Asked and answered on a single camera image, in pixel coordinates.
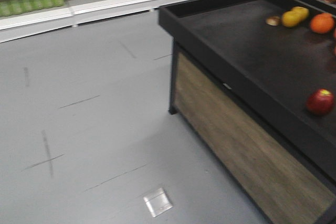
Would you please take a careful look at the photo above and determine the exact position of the dark red apple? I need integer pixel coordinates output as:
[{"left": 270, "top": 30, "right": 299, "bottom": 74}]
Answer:
[{"left": 306, "top": 89, "right": 335, "bottom": 116}]

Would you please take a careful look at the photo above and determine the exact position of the black wooden produce stand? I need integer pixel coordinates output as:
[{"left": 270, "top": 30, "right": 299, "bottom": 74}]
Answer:
[{"left": 159, "top": 0, "right": 335, "bottom": 223}]

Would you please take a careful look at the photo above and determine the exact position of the metal floor plate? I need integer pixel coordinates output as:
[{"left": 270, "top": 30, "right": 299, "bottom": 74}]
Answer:
[{"left": 143, "top": 187, "right": 173, "bottom": 218}]

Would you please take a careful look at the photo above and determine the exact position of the yellow pear front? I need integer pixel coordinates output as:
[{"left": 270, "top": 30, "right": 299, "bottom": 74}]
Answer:
[{"left": 281, "top": 11, "right": 301, "bottom": 28}]

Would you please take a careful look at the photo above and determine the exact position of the yellow pear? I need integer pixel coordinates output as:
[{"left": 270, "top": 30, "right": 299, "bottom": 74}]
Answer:
[
  {"left": 291, "top": 6, "right": 309, "bottom": 22},
  {"left": 281, "top": 11, "right": 301, "bottom": 28}
]

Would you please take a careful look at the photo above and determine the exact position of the yellow pear rear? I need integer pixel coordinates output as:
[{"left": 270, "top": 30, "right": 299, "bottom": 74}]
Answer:
[{"left": 291, "top": 6, "right": 309, "bottom": 22}]

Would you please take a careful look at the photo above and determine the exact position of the orange with knob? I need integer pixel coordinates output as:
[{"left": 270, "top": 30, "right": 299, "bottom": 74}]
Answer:
[{"left": 310, "top": 13, "right": 335, "bottom": 34}]

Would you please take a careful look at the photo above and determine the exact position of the green drink bottle row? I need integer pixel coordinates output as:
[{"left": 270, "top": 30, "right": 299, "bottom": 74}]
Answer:
[{"left": 1, "top": 0, "right": 65, "bottom": 17}]

